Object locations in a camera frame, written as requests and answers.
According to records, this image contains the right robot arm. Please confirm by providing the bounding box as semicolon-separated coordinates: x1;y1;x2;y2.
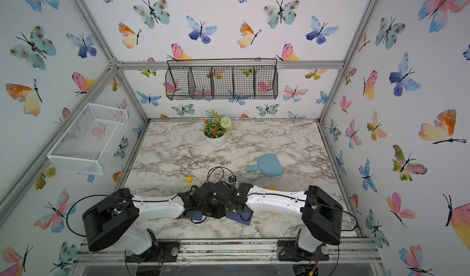
213;184;349;261

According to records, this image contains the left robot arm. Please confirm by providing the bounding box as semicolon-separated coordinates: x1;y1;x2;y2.
82;167;237;263

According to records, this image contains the potted flower plant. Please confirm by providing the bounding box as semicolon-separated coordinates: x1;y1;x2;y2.
203;109;235;149

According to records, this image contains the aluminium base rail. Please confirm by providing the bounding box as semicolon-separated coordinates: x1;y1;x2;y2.
73;237;383;266

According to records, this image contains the black wire wall basket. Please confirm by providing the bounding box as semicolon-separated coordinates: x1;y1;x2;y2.
164;58;279;102

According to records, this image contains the white mesh wall basket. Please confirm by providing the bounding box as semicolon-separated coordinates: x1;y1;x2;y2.
47;103;129;175

